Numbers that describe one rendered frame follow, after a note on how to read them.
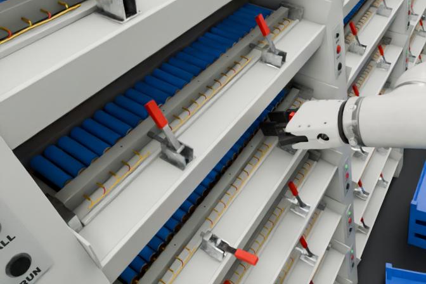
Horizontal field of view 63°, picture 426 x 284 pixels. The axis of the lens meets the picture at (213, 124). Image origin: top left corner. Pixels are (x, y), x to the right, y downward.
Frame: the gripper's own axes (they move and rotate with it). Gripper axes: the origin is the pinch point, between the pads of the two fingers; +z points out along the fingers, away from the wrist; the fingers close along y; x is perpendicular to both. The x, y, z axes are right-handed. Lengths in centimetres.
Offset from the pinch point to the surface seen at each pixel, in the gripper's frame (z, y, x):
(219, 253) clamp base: -3.1, -27.6, -5.2
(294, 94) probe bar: 2.5, 13.6, -1.2
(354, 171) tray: 7, 36, -44
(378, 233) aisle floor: 14, 53, -94
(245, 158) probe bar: 1.9, -9.5, -1.6
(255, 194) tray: -1.2, -14.0, -6.2
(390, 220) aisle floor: 12, 61, -95
